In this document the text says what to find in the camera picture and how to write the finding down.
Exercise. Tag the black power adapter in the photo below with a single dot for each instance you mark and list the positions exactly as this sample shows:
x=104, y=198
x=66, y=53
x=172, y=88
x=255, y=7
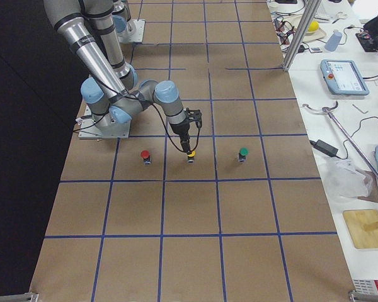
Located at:
x=325, y=148

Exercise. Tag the yellow fruit toy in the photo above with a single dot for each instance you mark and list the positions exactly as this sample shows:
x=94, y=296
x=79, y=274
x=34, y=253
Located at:
x=314, y=26

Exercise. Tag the yellow push button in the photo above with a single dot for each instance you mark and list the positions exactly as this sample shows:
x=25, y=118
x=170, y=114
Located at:
x=191, y=157

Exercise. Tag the clear plastic bag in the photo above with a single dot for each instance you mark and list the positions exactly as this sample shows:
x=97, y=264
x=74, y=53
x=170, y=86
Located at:
x=344, y=178

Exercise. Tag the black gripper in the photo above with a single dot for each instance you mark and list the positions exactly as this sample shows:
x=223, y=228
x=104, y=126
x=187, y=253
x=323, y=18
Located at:
x=179, y=129

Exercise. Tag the red push button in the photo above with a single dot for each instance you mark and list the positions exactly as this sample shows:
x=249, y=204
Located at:
x=146, y=157

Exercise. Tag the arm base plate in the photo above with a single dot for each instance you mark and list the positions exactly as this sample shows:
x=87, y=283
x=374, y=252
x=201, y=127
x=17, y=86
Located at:
x=133, y=33
x=94, y=127

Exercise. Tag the blue plastic cup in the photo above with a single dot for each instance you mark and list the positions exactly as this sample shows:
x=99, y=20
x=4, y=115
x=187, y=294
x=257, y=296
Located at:
x=333, y=42

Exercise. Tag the metal grabber pole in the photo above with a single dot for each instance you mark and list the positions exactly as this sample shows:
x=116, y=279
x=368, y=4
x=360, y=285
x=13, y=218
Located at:
x=329, y=112

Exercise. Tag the wooden cutting board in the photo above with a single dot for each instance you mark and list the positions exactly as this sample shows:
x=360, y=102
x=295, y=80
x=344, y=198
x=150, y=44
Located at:
x=363, y=228

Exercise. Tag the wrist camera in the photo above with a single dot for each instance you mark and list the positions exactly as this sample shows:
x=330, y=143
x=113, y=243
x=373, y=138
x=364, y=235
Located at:
x=194, y=115

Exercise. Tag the aluminium frame post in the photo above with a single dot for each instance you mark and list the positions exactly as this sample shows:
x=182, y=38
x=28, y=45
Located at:
x=309, y=13

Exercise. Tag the beige tray with plate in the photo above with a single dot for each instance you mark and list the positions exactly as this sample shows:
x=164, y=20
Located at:
x=313, y=32

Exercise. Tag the green push button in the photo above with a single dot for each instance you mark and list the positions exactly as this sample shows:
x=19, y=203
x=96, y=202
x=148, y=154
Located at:
x=242, y=154

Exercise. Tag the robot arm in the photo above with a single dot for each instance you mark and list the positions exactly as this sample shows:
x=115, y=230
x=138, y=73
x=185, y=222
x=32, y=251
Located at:
x=107, y=23
x=122, y=104

